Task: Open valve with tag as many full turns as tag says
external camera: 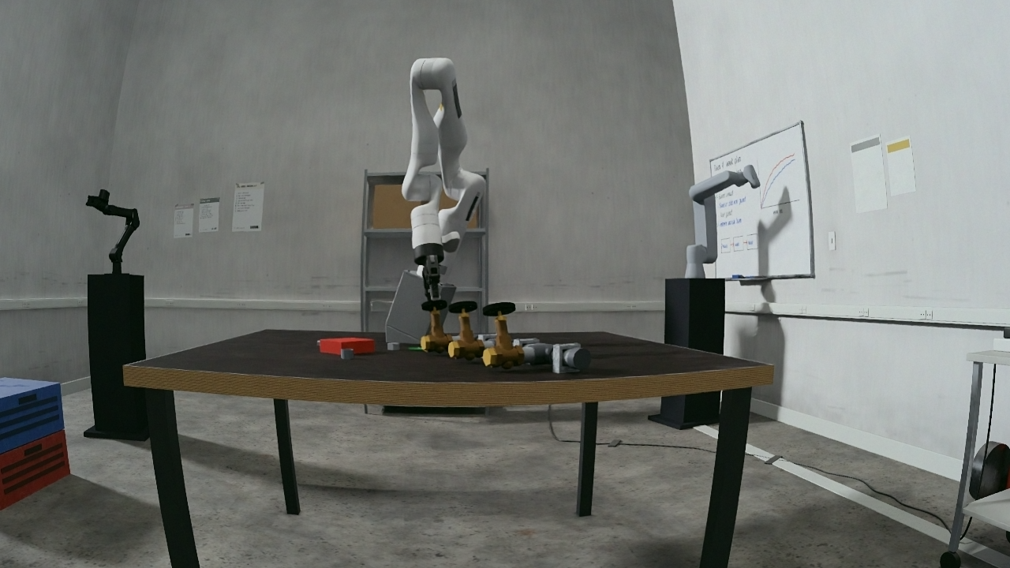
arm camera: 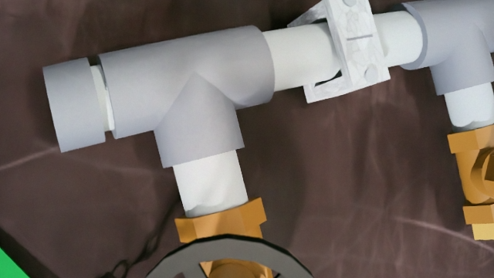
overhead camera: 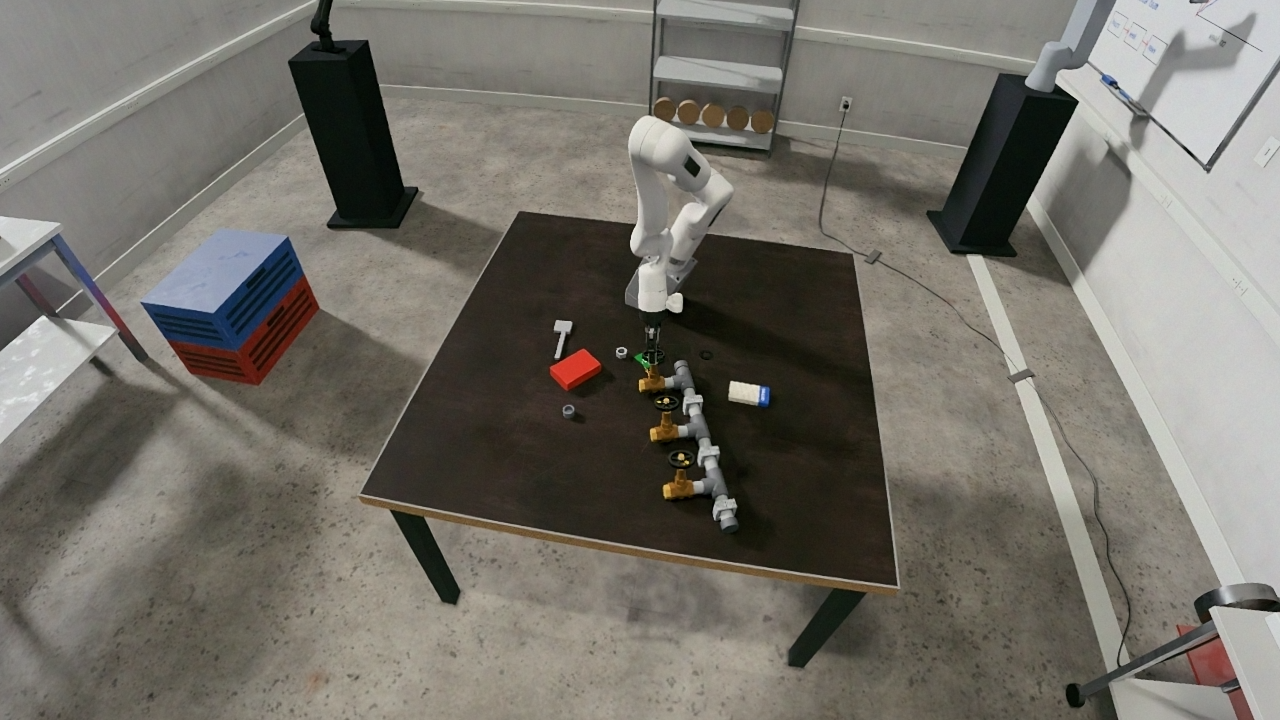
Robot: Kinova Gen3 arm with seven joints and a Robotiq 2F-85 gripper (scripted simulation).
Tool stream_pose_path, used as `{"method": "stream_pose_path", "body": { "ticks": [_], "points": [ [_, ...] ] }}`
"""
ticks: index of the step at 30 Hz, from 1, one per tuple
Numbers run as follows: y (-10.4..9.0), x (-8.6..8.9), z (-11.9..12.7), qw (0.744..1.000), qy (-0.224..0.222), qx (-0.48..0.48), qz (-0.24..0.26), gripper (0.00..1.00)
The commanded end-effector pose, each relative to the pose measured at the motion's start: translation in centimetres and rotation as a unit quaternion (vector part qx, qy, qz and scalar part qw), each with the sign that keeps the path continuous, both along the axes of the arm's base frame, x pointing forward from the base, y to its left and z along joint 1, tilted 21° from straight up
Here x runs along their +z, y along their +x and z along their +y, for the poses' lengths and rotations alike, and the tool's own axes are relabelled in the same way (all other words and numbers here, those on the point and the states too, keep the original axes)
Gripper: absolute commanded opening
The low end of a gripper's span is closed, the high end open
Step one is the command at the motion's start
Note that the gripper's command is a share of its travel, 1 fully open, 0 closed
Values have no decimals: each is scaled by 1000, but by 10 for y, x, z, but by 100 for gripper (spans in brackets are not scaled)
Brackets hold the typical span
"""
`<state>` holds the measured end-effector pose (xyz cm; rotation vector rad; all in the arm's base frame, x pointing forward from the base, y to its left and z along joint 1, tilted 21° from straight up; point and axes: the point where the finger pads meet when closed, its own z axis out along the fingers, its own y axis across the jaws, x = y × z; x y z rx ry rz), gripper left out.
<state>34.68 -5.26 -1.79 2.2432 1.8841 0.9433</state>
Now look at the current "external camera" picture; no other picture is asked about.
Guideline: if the red rectangular block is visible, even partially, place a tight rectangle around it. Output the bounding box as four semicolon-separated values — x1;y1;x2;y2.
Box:
320;338;375;354

